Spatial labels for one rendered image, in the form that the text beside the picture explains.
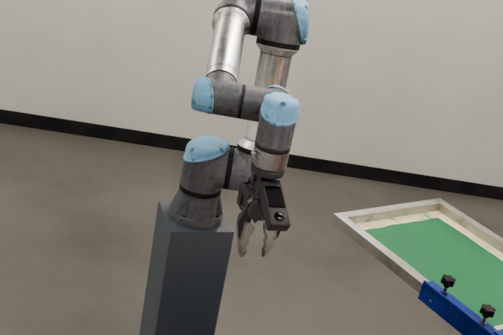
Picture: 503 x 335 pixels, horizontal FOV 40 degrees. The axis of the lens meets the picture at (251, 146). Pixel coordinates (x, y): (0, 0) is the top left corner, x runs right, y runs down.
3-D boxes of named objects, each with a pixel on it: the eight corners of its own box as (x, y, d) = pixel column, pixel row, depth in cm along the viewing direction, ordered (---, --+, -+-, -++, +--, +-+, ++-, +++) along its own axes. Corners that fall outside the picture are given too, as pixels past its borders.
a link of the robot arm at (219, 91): (217, -26, 178) (193, 81, 141) (258, -18, 179) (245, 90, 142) (211, 13, 186) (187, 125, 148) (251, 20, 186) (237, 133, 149)
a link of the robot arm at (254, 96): (245, 77, 152) (245, 92, 142) (295, 86, 153) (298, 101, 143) (239, 110, 155) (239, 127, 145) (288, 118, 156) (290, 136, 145)
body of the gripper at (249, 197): (266, 205, 153) (277, 156, 149) (279, 224, 146) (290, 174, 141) (234, 205, 151) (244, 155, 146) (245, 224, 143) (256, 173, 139)
